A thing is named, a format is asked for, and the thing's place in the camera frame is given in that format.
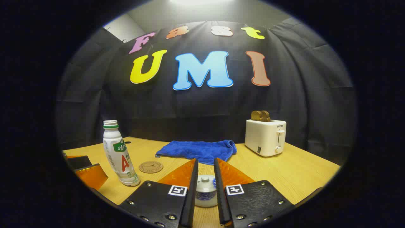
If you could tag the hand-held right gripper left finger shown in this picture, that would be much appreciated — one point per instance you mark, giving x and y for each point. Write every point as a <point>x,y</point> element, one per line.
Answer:
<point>158,202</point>

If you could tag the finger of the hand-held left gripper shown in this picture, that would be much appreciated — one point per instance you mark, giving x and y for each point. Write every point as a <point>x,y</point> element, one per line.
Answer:
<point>93,177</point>
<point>79,162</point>

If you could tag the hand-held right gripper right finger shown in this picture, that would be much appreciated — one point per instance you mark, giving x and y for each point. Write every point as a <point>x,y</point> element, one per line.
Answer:
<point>253,202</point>

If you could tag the white plastic water bottle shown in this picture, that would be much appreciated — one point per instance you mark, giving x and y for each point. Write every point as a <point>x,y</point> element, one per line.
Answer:
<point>118,155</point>

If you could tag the round wooden coaster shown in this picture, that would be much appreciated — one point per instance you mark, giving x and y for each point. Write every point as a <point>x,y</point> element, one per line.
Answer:
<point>151,167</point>

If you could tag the white blue-patterned teacup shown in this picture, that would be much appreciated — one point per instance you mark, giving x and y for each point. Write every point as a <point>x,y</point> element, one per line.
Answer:
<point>205,199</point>

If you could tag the white teacup lid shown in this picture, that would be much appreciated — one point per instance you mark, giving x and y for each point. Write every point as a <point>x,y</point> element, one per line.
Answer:
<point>205,183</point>

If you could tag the white toaster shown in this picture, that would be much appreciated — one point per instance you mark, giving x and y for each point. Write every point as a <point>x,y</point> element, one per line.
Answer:
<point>264,139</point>

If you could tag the blue towel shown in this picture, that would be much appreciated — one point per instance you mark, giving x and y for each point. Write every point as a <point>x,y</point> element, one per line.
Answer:
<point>199,150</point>

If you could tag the brown bread slice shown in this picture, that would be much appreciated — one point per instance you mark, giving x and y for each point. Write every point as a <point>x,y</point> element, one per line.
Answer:
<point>256,116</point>
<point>266,116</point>

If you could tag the black backdrop cloth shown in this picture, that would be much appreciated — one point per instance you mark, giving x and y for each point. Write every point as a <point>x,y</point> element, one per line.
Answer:
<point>202,107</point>

